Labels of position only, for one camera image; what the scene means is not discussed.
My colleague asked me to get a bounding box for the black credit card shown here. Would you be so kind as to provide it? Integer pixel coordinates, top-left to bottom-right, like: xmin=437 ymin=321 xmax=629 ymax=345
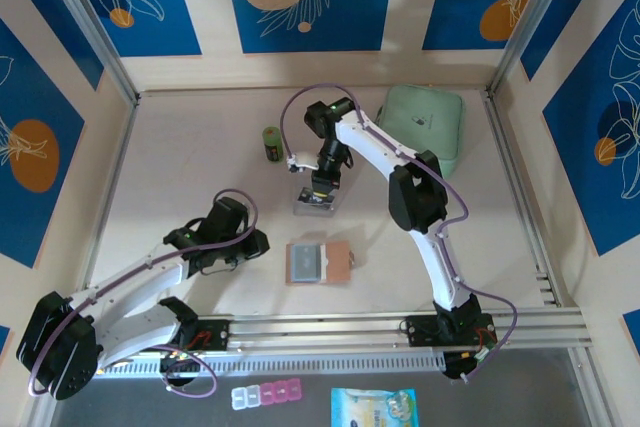
xmin=297 ymin=188 xmax=334 ymax=212

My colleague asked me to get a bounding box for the clear plastic card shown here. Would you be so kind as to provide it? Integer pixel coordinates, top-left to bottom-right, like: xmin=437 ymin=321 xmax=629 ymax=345
xmin=291 ymin=172 xmax=336 ymax=218

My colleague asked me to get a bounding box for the tan leather card holder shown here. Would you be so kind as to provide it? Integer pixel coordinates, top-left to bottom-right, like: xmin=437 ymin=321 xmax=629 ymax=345
xmin=283 ymin=240 xmax=357 ymax=289

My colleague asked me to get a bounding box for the green cylindrical battery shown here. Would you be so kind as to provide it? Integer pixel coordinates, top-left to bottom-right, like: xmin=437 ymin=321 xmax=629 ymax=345
xmin=261 ymin=125 xmax=287 ymax=166

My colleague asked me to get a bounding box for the mint green zip pouch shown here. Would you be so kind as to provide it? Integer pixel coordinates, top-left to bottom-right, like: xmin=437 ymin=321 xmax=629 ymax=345
xmin=373 ymin=84 xmax=467 ymax=181

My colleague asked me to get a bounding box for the white pink pill organizer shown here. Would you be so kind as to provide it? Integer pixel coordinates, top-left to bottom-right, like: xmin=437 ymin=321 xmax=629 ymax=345
xmin=230 ymin=377 xmax=304 ymax=412

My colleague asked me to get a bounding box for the blue snack packet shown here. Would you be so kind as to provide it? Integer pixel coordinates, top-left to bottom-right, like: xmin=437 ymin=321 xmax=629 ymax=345
xmin=330 ymin=386 xmax=419 ymax=427

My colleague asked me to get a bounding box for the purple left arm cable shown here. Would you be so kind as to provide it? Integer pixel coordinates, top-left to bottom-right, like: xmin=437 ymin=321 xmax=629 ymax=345
xmin=28 ymin=189 xmax=260 ymax=400

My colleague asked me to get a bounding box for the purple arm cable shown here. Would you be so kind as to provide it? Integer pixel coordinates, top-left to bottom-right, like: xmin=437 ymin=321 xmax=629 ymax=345
xmin=28 ymin=189 xmax=260 ymax=400
xmin=280 ymin=84 xmax=519 ymax=385

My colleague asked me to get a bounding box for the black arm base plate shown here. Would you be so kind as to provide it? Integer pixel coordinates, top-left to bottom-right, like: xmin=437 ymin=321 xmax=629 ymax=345
xmin=405 ymin=314 xmax=497 ymax=348
xmin=187 ymin=317 xmax=231 ymax=351

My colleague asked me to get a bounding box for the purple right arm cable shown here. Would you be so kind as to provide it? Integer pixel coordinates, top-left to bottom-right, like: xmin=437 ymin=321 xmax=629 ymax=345
xmin=280 ymin=84 xmax=519 ymax=385

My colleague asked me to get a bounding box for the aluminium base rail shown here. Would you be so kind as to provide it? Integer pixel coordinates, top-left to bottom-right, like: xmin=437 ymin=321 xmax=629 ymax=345
xmin=197 ymin=307 xmax=595 ymax=348

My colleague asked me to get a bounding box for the grey slotted cable duct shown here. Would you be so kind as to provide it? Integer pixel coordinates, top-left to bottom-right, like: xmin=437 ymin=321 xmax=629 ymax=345
xmin=99 ymin=350 xmax=446 ymax=378

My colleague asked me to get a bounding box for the aluminium table side rail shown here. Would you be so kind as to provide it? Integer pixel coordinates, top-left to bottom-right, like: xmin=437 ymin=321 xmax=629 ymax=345
xmin=482 ymin=91 xmax=619 ymax=427

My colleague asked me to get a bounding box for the aluminium frame post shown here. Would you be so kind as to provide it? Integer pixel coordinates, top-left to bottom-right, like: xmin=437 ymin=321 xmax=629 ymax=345
xmin=487 ymin=0 xmax=585 ymax=97
xmin=37 ymin=0 xmax=141 ymax=106

